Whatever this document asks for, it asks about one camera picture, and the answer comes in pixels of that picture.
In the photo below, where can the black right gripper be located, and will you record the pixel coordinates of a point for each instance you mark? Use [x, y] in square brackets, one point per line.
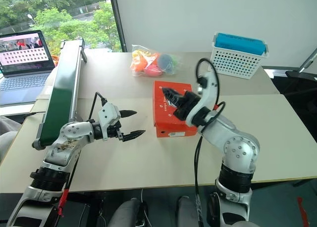
[187, 105]

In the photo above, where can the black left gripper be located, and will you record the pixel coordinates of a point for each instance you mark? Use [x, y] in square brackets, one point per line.
[114, 131]

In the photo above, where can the orange cardboard box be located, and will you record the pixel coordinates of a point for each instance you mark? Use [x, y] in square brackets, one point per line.
[166, 113]

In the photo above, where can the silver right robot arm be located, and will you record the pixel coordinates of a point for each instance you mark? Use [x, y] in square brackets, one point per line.
[237, 142]

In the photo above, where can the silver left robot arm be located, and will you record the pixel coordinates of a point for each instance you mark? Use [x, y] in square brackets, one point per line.
[74, 131]

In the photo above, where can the green conveyor belt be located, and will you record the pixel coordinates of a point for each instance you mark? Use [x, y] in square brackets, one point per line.
[62, 88]

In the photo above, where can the blue object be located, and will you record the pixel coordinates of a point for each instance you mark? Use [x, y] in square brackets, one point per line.
[237, 43]

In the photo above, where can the pink plush toy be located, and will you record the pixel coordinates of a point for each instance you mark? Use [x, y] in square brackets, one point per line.
[152, 71]

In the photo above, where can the green plush toy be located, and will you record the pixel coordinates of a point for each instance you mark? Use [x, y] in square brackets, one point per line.
[174, 59]

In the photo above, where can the blue plush ball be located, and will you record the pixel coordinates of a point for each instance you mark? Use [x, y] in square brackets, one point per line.
[165, 60]

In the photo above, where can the orange plush toy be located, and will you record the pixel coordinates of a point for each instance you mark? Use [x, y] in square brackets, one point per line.
[140, 62]

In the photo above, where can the clear plastic bag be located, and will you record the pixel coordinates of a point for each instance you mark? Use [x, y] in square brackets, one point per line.
[138, 48]

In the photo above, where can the white perforated plastic basket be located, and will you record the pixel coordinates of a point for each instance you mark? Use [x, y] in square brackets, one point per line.
[235, 63]

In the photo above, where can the grey rounded shape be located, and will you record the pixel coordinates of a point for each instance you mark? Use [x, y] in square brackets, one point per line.
[126, 212]

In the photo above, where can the red tape strip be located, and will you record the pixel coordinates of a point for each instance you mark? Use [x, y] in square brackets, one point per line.
[63, 202]

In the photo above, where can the grey laptop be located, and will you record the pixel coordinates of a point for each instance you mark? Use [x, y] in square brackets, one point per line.
[22, 85]

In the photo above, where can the grey upholstered chair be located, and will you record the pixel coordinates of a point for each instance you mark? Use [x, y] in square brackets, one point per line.
[8, 137]

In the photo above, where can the black office chair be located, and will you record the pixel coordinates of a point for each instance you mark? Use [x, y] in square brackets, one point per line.
[297, 80]

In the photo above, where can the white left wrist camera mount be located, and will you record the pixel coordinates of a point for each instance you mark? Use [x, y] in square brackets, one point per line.
[109, 113]

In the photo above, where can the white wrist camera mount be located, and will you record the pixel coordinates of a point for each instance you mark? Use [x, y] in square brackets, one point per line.
[109, 113]
[206, 93]

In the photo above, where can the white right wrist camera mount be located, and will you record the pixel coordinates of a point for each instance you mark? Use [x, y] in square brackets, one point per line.
[206, 93]

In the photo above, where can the black window frame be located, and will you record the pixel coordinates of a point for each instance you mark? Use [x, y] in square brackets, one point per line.
[117, 18]

